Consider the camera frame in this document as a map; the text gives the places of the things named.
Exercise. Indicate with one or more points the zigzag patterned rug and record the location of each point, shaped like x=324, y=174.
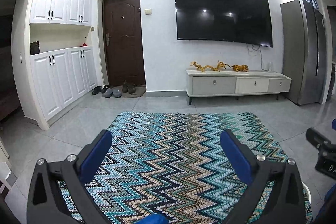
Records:
x=173, y=164

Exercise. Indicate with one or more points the brown entrance door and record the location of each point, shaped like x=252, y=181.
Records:
x=123, y=42

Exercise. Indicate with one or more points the wall mounted black television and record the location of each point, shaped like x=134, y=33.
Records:
x=238, y=21

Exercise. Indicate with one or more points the white TV console cabinet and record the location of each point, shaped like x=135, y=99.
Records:
x=235, y=84

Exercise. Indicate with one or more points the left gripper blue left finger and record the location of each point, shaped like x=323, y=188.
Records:
x=92, y=155

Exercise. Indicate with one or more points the golden dragon ornament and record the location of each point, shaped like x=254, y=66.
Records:
x=219, y=66

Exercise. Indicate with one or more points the white round trash bin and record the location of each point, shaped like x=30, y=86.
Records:
x=307, y=193

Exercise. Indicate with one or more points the golden tiger ornament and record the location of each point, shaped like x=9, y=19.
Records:
x=240, y=68

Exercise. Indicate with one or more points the grey refrigerator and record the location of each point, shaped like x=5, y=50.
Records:
x=304, y=51

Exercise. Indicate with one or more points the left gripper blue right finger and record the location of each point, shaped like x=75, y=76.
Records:
x=240, y=156

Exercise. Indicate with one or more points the white shoe cabinet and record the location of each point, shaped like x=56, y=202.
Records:
x=51, y=81

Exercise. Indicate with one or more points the grey slippers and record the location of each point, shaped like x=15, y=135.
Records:
x=107, y=91

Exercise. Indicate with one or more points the brown shoes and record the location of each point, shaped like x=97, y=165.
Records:
x=128, y=88

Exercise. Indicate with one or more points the black bag on shelf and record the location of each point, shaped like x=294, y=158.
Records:
x=34, y=48

